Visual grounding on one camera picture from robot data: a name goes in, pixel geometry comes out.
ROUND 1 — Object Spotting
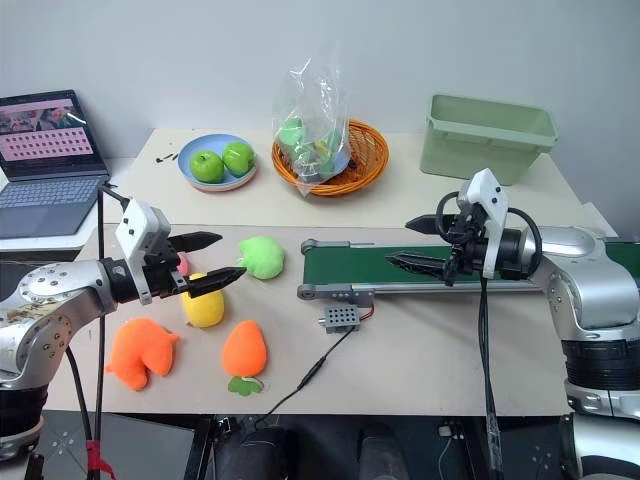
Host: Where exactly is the light green plastic bin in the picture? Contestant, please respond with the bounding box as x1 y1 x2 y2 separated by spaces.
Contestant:
418 93 559 187

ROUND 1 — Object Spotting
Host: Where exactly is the dark rounded shape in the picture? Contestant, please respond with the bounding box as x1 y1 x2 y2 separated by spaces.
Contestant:
355 422 409 480
215 419 296 480

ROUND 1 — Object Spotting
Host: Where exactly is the green apple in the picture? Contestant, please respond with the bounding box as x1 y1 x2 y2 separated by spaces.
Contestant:
221 141 256 177
189 150 225 183

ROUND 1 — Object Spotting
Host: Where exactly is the blue plate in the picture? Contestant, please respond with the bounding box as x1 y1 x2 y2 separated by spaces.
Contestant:
177 133 259 190

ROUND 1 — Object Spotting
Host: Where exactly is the black table frame strut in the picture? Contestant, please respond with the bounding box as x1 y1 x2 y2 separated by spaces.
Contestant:
182 415 217 480

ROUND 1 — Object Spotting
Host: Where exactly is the green conveyor belt grey frame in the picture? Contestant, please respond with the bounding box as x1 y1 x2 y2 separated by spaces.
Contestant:
297 238 640 312

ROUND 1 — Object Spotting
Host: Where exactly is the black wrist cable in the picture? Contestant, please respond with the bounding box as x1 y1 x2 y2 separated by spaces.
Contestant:
434 192 544 480
92 182 127 474

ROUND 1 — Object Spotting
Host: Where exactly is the red tape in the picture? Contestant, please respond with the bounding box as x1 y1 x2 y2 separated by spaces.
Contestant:
84 439 117 474

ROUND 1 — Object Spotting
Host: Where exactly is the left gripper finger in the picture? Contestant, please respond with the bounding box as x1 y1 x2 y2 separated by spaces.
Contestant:
185 267 248 297
169 230 224 254

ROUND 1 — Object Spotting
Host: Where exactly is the orange wire basket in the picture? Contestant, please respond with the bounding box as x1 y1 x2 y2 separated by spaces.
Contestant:
270 119 391 199

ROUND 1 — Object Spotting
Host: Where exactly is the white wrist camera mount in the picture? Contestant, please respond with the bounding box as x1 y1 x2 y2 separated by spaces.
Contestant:
114 198 172 307
458 168 511 279

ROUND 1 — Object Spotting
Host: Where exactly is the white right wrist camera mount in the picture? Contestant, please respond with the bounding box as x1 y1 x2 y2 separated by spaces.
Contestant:
458 168 511 279

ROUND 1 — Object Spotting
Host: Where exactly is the black control box cable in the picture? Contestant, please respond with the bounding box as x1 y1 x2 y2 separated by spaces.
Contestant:
252 329 352 427

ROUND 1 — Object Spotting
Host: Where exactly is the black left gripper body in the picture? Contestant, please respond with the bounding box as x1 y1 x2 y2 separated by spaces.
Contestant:
141 236 190 300

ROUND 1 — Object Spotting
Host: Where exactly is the green soft toy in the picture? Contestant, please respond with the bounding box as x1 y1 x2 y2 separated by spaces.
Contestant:
277 115 307 151

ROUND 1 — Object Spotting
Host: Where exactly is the pink plate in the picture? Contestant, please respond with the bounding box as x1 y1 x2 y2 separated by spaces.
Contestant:
186 164 260 194

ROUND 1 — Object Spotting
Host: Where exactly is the orange plush carrot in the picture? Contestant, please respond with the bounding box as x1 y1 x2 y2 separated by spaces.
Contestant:
220 319 269 398

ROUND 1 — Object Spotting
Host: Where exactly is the orange plush pumpkin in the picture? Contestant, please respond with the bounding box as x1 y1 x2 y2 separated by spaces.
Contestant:
104 317 182 393

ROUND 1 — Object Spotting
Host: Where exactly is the small grey sensor box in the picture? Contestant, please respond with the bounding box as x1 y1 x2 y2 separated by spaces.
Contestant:
321 305 363 335

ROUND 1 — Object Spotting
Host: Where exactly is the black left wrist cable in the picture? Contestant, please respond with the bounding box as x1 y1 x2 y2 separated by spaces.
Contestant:
92 182 127 474

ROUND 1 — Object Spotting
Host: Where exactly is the dark grey laptop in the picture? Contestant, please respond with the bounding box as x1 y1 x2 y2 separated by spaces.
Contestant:
0 89 112 240

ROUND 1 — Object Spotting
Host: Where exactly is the green plush toy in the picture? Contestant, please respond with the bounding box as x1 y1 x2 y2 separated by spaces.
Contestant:
234 235 287 281

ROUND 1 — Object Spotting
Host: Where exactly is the clear plastic bag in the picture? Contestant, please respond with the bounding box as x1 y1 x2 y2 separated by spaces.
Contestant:
270 53 352 197

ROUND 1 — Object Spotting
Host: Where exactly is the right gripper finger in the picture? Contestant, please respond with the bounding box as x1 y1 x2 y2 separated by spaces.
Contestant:
385 252 454 283
404 213 451 235

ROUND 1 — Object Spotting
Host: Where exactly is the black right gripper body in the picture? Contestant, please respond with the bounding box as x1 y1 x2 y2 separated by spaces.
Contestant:
443 206 490 288

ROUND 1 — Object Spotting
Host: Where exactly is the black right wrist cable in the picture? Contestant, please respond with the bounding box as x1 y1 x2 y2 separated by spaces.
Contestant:
434 192 544 480

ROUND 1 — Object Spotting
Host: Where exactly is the yellow plush toy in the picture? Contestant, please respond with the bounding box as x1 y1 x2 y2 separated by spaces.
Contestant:
180 272 227 330

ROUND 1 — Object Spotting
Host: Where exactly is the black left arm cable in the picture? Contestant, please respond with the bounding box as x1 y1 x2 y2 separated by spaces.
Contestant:
63 344 96 444

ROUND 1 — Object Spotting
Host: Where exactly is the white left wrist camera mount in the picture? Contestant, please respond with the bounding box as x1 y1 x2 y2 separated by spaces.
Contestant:
114 198 172 307

